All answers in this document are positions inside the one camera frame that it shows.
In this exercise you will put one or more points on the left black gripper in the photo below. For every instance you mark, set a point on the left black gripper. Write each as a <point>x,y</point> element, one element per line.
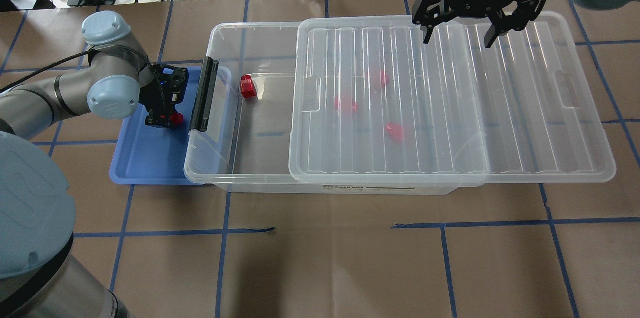
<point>159,119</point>

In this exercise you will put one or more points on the red block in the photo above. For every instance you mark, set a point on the red block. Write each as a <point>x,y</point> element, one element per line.
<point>248,88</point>
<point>395,132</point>
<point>345,104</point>
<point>378,80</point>
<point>176,119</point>

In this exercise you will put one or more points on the clear ribbed box lid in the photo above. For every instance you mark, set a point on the clear ribbed box lid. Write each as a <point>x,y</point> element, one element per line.
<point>540,119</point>

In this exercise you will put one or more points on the black box latch handle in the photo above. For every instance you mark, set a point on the black box latch handle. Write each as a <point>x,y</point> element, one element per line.
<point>200,118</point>

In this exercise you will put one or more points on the clear plastic storage box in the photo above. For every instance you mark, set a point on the clear plastic storage box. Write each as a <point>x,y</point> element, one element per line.
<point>291,139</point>

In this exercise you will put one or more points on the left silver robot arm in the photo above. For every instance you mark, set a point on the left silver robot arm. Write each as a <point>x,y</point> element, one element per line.
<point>41,277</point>

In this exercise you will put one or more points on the blue plastic tray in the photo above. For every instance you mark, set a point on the blue plastic tray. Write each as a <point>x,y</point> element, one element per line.
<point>146,155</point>

